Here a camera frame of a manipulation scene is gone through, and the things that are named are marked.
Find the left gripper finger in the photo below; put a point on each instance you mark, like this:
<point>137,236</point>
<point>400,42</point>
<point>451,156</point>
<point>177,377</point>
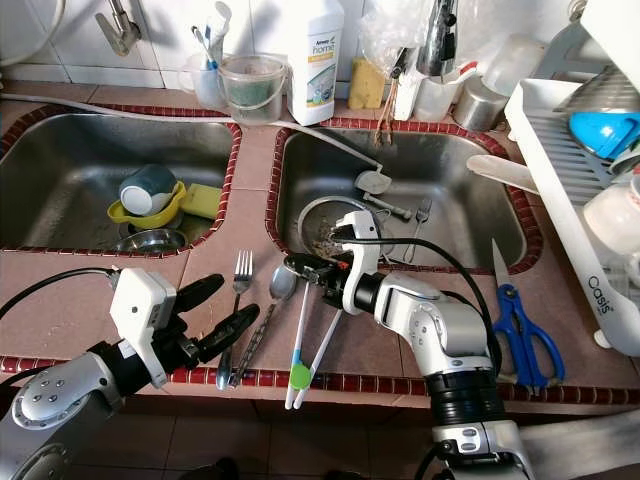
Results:
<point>202,291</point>
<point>226,336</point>

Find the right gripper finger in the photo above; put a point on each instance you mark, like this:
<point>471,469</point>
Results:
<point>307,262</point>
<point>311,279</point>

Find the steel spoon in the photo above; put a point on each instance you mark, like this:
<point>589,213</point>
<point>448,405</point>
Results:
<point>282,283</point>

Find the steel fork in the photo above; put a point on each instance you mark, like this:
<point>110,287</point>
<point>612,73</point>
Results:
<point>244,270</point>
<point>418,215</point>

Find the steel bowl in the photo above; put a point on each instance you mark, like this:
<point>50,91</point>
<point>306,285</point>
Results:
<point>153,242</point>

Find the white chopsticks green clip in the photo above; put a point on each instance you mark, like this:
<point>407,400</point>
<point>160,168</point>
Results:
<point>300,376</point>

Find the yellow sponge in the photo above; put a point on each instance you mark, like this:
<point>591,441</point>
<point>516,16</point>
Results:
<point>203,202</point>

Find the blue rabbit mug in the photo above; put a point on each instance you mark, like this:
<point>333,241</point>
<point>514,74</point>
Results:
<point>148,185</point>

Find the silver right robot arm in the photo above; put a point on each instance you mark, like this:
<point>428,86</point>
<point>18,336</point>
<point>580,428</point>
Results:
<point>445,340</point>

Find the chrome kitchen faucet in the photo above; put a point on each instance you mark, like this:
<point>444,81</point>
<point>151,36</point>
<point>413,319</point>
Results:
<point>438,40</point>

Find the steel sink basin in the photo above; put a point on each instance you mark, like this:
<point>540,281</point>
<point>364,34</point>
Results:
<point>70,170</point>
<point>450,185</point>

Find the yellow scouring pad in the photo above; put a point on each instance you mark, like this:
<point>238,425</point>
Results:
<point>368,85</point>

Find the white detergent bottle yellow cap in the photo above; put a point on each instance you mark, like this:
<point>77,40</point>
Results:
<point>315,60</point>

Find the white toothbrush cup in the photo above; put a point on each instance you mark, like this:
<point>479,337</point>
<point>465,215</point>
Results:
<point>203,88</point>

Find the white brush holder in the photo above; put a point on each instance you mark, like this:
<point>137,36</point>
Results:
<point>428,98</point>

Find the small steel cup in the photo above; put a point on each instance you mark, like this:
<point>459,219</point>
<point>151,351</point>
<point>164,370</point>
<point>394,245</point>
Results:
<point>480,108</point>

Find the white dish rack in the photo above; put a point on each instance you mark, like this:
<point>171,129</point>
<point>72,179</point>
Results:
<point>560,200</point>

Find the clear plastic bag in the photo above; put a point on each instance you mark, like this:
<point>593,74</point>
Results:
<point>400,35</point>

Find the chrome filter tap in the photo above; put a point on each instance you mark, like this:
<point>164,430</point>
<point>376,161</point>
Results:
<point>122,30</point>

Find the clear plastic container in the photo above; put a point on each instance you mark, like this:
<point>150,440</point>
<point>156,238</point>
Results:
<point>512,65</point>

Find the white filter tube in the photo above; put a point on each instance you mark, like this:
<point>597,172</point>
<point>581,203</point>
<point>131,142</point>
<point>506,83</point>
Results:
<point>45,40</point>

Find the blue plastic bowl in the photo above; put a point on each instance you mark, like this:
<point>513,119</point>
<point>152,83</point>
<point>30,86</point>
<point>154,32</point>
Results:
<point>605,135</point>

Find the white cutlery holder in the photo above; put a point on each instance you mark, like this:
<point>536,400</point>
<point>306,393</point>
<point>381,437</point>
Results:
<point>615,25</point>

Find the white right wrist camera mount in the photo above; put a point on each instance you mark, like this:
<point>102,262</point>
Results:
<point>360,250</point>

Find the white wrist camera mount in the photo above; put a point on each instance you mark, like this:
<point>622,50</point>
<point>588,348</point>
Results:
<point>142,315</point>
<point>360,250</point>

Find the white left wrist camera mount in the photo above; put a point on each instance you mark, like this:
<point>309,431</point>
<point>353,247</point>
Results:
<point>142,315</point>

